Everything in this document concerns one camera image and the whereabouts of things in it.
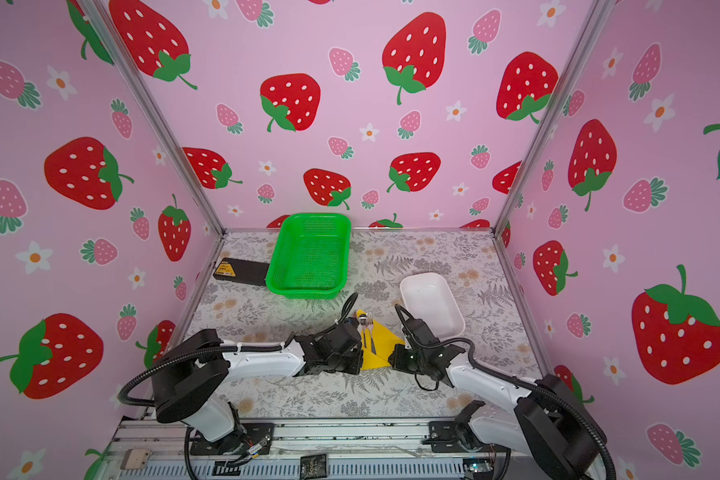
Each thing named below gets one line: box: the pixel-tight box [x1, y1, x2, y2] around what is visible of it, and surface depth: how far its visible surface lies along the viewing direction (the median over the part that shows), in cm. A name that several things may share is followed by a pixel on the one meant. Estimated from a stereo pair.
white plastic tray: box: [400, 272, 466, 340], surface depth 101 cm
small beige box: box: [120, 448, 152, 470], surface depth 71 cm
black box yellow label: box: [213, 258, 270, 286], surface depth 109 cm
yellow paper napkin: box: [356, 309, 405, 371], surface depth 93 cm
